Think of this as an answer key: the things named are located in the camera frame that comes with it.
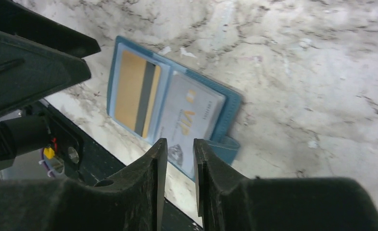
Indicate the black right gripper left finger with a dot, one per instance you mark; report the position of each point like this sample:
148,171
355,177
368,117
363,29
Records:
38,205

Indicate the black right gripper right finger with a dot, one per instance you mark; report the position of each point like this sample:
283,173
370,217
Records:
230,201

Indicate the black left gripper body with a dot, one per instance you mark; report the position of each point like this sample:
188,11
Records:
38,56

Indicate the white VIP card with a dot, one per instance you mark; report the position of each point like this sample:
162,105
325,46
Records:
191,110

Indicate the blue card holder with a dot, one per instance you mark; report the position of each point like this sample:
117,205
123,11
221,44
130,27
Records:
223,145

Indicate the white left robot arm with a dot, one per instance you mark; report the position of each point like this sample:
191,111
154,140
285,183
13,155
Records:
23,131

